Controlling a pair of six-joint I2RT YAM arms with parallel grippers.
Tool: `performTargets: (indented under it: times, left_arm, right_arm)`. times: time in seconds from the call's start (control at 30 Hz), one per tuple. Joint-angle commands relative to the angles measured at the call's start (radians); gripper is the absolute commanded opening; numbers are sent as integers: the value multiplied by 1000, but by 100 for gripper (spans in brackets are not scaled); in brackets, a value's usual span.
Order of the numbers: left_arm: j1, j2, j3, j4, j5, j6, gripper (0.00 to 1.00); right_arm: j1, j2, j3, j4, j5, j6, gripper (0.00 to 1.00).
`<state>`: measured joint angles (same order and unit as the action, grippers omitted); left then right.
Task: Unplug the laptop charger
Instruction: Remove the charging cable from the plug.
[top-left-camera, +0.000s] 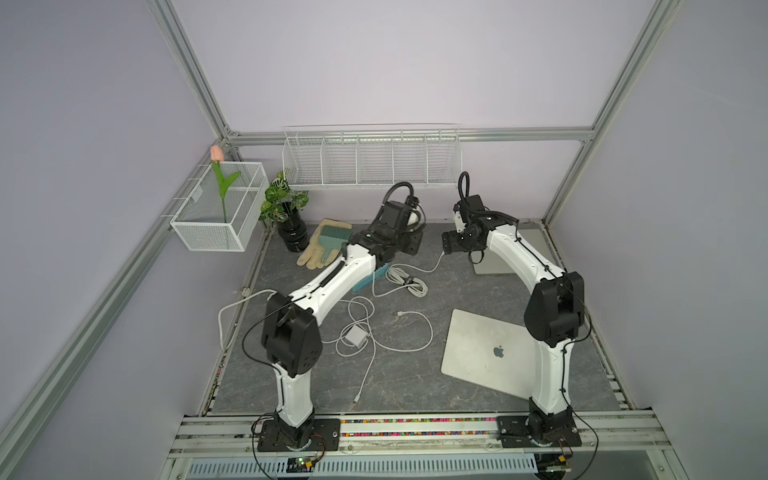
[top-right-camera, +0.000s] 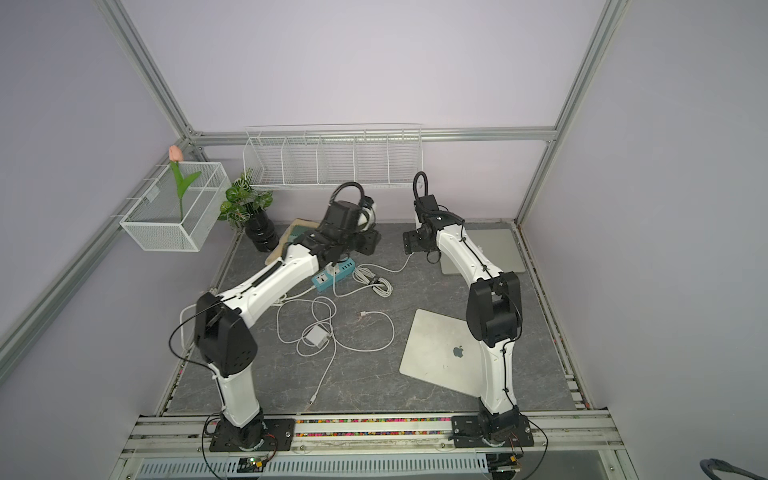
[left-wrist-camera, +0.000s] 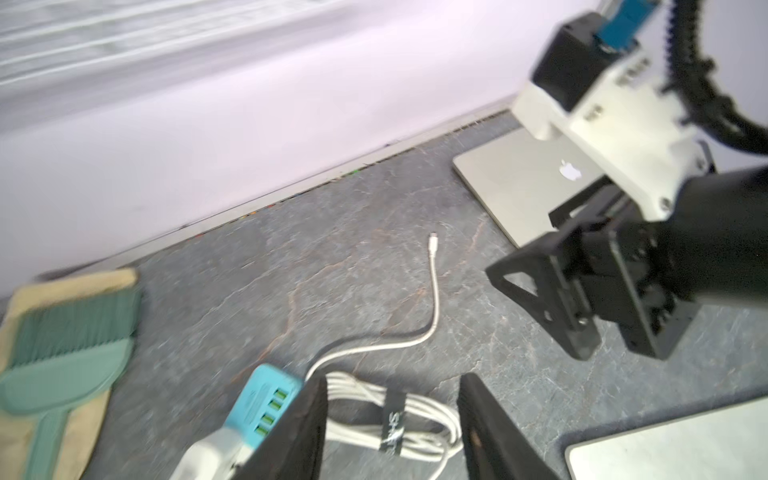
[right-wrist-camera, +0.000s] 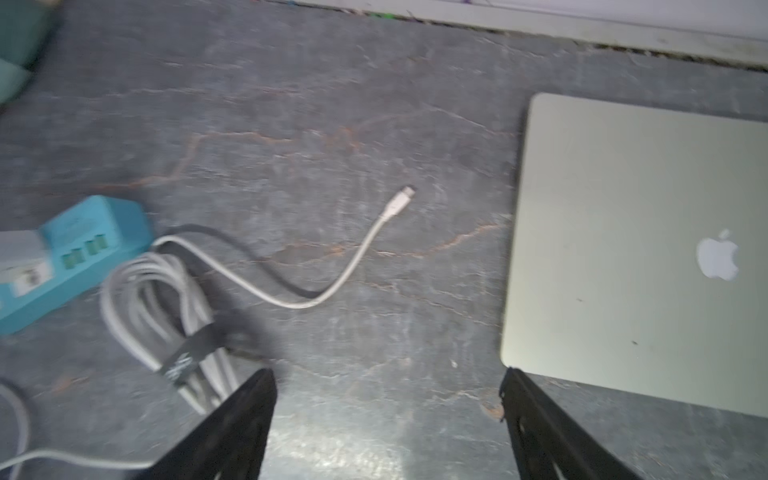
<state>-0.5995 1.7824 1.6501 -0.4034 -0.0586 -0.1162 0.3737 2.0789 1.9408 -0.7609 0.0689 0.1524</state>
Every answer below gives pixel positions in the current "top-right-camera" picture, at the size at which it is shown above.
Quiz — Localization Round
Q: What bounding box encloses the white power adapter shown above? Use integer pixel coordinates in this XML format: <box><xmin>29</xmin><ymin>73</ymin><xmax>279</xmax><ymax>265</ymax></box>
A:
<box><xmin>302</xmin><ymin>324</ymin><xmax>331</xmax><ymax>349</ymax></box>

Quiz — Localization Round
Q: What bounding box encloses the white charger cable front laptop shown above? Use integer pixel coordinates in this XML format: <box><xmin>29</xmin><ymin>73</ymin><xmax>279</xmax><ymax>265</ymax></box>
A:
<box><xmin>275</xmin><ymin>296</ymin><xmax>397</xmax><ymax>412</ymax></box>

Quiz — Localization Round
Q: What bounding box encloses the pink artificial tulip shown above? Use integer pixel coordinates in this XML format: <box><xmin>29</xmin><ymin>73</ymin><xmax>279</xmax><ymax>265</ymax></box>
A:
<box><xmin>168</xmin><ymin>145</ymin><xmax>201</xmax><ymax>222</ymax></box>

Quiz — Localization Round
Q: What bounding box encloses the beige green work glove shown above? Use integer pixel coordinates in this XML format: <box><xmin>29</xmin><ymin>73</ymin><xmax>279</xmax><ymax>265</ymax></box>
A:
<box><xmin>264</xmin><ymin>218</ymin><xmax>319</xmax><ymax>265</ymax></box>

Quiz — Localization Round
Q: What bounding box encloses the white charger cable back laptop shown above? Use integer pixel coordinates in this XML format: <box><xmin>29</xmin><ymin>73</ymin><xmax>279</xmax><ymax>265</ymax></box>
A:
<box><xmin>332</xmin><ymin>251</ymin><xmax>415</xmax><ymax>299</ymax></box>

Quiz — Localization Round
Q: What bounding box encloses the white vented cable duct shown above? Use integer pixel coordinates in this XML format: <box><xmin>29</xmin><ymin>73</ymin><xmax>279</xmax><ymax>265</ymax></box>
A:
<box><xmin>131</xmin><ymin>453</ymin><xmax>490</xmax><ymax>479</ymax></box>

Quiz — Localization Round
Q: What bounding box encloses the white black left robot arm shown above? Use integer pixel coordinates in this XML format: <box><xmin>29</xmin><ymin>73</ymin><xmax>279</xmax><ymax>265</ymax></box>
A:
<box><xmin>194</xmin><ymin>181</ymin><xmax>381</xmax><ymax>450</ymax></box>

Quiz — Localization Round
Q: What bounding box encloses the white wire basket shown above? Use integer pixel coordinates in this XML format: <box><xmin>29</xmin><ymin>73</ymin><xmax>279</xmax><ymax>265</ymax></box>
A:
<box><xmin>120</xmin><ymin>161</ymin><xmax>231</xmax><ymax>252</ymax></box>

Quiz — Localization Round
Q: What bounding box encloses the silver laptop near front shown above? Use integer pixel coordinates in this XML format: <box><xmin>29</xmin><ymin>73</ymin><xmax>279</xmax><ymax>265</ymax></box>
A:
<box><xmin>399</xmin><ymin>309</ymin><xmax>485</xmax><ymax>397</ymax></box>

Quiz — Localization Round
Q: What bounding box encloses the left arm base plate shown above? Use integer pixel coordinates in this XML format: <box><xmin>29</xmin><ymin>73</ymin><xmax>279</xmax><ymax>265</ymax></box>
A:
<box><xmin>209</xmin><ymin>418</ymin><xmax>296</xmax><ymax>452</ymax></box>

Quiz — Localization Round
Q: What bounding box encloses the green plant in black pot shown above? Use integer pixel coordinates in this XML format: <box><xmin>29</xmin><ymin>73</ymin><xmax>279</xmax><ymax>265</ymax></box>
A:
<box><xmin>218</xmin><ymin>169</ymin><xmax>279</xmax><ymax>252</ymax></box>

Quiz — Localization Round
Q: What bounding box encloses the silver laptop at back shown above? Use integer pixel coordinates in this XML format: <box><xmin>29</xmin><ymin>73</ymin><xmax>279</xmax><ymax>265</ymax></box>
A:
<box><xmin>440</xmin><ymin>229</ymin><xmax>526</xmax><ymax>278</ymax></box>

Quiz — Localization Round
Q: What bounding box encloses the silver laptop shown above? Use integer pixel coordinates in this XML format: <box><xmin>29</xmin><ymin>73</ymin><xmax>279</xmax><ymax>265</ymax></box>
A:
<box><xmin>399</xmin><ymin>309</ymin><xmax>485</xmax><ymax>397</ymax></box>
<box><xmin>440</xmin><ymin>229</ymin><xmax>526</xmax><ymax>278</ymax></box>

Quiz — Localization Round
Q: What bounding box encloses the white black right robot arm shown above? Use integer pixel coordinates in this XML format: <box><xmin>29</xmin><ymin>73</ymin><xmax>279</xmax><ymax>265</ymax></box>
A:
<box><xmin>403</xmin><ymin>171</ymin><xmax>523</xmax><ymax>444</ymax></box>

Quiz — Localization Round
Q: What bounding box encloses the teal white power strip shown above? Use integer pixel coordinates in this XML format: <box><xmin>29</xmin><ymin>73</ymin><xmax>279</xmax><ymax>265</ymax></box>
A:
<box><xmin>312</xmin><ymin>258</ymin><xmax>356</xmax><ymax>292</ymax></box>

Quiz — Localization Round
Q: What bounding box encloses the long white wire shelf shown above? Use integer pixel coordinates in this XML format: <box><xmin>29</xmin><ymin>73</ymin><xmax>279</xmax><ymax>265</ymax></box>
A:
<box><xmin>242</xmin><ymin>123</ymin><xmax>423</xmax><ymax>190</ymax></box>

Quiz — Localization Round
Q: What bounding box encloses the colourful bead strip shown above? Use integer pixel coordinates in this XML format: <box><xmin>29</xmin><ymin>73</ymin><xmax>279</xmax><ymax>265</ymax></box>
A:
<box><xmin>294</xmin><ymin>415</ymin><xmax>451</xmax><ymax>438</ymax></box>

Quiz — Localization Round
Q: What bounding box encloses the white charger cable laptop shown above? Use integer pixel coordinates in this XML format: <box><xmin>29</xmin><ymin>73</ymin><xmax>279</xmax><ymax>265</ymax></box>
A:
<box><xmin>332</xmin><ymin>251</ymin><xmax>415</xmax><ymax>299</ymax></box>
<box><xmin>275</xmin><ymin>296</ymin><xmax>397</xmax><ymax>412</ymax></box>

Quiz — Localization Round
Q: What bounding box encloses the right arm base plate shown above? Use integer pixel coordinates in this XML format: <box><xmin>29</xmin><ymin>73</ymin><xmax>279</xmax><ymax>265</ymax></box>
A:
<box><xmin>449</xmin><ymin>411</ymin><xmax>534</xmax><ymax>448</ymax></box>

